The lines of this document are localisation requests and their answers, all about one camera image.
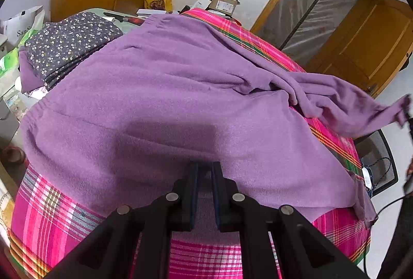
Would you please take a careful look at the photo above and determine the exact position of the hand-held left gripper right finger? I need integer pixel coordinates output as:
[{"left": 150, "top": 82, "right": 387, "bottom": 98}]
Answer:
[{"left": 211, "top": 161, "right": 365, "bottom": 279}]

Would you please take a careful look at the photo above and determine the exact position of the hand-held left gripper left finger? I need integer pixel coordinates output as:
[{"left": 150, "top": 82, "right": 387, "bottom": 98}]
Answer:
[{"left": 48, "top": 162, "right": 202, "bottom": 279}]

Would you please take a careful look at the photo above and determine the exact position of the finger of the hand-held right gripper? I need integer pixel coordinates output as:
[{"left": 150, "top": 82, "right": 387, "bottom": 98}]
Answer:
[{"left": 404, "top": 108, "right": 413, "bottom": 139}]

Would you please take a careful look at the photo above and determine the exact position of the purple knit garment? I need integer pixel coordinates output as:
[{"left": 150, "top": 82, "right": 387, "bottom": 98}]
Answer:
[{"left": 19, "top": 14, "right": 410, "bottom": 229}]

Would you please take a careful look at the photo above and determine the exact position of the black mesh chair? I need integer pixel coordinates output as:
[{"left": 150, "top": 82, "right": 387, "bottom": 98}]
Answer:
[{"left": 355, "top": 129, "right": 397, "bottom": 199}]

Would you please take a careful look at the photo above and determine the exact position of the small white cloth item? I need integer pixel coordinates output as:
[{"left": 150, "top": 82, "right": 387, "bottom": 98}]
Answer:
[{"left": 362, "top": 167, "right": 375, "bottom": 192}]

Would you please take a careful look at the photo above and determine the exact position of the wooden door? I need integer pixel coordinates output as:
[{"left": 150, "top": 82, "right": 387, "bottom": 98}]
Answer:
[{"left": 305, "top": 0, "right": 413, "bottom": 97}]

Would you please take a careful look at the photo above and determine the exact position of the pink plaid blanket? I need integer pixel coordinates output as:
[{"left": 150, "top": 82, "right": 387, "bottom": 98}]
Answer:
[{"left": 8, "top": 8, "right": 371, "bottom": 279}]

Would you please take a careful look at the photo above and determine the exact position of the clear plastic door curtain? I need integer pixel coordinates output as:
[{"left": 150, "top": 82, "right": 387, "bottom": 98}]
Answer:
[{"left": 258, "top": 0, "right": 362, "bottom": 57}]

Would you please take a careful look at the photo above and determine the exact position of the cardboard box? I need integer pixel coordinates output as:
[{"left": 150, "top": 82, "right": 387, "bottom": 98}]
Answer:
[{"left": 206, "top": 0, "right": 239, "bottom": 17}]

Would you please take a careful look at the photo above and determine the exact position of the dark floral folded cloth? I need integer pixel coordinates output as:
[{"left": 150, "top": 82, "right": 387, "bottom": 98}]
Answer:
[{"left": 24, "top": 12, "right": 125, "bottom": 91}]

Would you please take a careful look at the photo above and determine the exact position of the light green table mat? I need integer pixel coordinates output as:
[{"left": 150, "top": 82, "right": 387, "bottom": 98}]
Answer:
[{"left": 81, "top": 8, "right": 146, "bottom": 34}]

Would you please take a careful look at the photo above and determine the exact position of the purple folded cloth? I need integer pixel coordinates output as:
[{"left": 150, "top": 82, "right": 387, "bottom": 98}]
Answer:
[{"left": 19, "top": 50, "right": 46, "bottom": 89}]

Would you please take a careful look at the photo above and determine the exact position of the green plastic packet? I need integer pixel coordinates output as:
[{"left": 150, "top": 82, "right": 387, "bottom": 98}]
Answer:
[{"left": 0, "top": 47, "right": 23, "bottom": 78}]

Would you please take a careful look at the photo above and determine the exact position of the white paper bag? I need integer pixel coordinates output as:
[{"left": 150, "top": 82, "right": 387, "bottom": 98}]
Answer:
[{"left": 2, "top": 6, "right": 44, "bottom": 47}]

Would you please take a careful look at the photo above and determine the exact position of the black cable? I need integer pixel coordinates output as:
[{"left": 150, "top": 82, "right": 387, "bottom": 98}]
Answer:
[{"left": 363, "top": 193, "right": 405, "bottom": 270}]

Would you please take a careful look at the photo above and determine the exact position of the brass door handle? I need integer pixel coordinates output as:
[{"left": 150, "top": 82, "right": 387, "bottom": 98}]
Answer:
[{"left": 363, "top": 81, "right": 381, "bottom": 96}]

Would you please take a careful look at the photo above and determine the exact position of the red handled knife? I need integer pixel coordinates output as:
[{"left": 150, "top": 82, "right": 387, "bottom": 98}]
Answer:
[{"left": 103, "top": 12, "right": 146, "bottom": 26}]

